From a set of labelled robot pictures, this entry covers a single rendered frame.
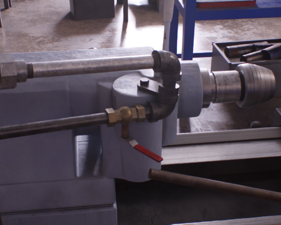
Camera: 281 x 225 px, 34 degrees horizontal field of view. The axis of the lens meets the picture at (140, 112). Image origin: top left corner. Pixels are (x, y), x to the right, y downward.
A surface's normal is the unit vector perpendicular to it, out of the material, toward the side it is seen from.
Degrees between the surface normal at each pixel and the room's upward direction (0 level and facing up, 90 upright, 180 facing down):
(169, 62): 76
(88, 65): 63
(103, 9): 90
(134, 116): 68
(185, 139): 45
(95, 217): 90
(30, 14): 0
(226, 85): 59
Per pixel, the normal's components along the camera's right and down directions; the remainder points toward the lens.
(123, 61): 0.39, -0.30
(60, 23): 0.00, -0.86
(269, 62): 0.17, 0.50
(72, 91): 0.11, 0.22
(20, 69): 0.44, 0.00
